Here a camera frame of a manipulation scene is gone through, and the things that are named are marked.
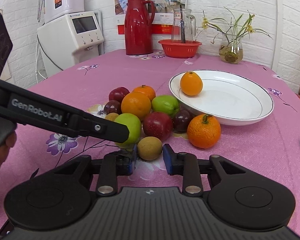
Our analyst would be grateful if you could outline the brown longan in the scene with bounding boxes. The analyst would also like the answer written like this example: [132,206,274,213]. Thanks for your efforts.
[105,113,119,121]
[137,137,162,161]

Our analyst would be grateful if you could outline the tangerine with leaf stem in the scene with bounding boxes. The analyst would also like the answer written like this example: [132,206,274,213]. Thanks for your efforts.
[187,114,221,149]

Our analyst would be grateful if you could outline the green apple front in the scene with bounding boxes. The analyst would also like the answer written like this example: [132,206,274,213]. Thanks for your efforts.
[114,113,141,149]

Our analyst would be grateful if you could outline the green apple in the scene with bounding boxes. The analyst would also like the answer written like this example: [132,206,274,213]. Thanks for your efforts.
[152,95,180,118]
[114,113,141,149]

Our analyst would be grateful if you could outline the dark cherry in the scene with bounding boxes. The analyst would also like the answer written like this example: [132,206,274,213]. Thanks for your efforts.
[173,109,193,133]
[103,100,122,115]

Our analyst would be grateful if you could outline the red plum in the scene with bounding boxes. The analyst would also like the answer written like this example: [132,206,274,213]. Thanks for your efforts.
[108,87,130,102]
[143,112,173,141]

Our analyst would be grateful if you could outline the large navel orange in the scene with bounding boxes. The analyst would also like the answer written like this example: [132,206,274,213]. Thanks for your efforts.
[121,92,152,121]

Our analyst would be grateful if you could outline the green apple back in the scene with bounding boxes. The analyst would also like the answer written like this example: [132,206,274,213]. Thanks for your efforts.
[152,95,180,118]

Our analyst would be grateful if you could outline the smooth orange with green stem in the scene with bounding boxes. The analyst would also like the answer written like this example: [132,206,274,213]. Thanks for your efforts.
[180,71,203,96]

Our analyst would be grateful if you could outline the white oval plate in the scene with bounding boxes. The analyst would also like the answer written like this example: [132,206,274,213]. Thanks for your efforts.
[168,70,274,126]

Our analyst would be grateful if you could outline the white water dispenser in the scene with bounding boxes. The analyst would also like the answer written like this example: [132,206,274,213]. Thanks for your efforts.
[37,11,104,77]

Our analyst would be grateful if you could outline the pink floral tablecloth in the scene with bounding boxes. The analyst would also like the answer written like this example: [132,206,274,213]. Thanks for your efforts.
[0,50,300,235]

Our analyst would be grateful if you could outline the red plastic basin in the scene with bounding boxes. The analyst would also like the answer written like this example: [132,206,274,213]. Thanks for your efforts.
[158,39,202,59]

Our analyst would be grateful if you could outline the glass vase with plant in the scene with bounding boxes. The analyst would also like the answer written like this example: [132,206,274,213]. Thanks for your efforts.
[196,8,271,64]

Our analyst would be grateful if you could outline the red thermos jug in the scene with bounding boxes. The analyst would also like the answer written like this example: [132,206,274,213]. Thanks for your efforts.
[124,0,155,55]

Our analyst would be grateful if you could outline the black stirrer in pitcher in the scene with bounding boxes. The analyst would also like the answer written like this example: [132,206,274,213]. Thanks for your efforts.
[180,9,186,43]

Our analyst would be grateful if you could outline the glass pitcher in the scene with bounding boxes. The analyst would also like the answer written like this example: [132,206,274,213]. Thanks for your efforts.
[171,8,196,43]

